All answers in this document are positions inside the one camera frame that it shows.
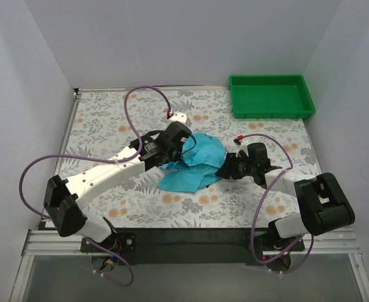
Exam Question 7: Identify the turquoise t shirt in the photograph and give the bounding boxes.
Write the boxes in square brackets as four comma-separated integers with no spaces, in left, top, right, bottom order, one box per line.
[157,133,226,193]

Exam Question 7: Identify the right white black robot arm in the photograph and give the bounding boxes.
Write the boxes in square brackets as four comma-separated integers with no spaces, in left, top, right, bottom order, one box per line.
[216,137,355,251]

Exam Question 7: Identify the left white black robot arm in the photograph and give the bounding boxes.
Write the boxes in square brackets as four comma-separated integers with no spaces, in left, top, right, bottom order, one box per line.
[44,121,192,252]

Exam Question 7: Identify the floral patterned table cloth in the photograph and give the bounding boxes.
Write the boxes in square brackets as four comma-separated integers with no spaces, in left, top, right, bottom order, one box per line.
[59,89,321,228]

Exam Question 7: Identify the green plastic tray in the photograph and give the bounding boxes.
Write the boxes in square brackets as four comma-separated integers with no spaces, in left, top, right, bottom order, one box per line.
[229,75,316,119]

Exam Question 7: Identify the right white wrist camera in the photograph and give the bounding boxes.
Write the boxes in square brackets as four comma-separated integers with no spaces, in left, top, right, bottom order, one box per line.
[233,135,249,157]

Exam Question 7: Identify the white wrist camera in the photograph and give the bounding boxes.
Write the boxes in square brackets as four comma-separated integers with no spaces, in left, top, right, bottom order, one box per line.
[233,135,249,157]
[167,111,187,124]

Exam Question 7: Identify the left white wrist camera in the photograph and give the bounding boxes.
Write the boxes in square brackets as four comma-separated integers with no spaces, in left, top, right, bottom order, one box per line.
[167,111,187,124]

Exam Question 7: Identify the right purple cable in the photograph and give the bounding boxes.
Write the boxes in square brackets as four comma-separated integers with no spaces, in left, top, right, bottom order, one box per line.
[234,133,314,275]

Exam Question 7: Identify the purple cable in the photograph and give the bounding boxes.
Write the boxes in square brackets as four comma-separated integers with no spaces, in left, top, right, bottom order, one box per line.
[234,133,314,275]
[18,85,172,288]

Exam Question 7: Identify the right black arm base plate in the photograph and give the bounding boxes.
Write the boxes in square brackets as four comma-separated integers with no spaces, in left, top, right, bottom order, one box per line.
[240,232,306,253]

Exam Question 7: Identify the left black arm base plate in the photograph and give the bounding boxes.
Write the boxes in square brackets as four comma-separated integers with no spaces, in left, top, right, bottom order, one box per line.
[80,232,136,253]

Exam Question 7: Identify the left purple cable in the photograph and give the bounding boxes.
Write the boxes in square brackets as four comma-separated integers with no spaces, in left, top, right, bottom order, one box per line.
[18,85,172,288]

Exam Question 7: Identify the aluminium frame rail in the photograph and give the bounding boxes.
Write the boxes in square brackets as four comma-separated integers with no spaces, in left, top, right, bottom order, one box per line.
[11,228,369,301]

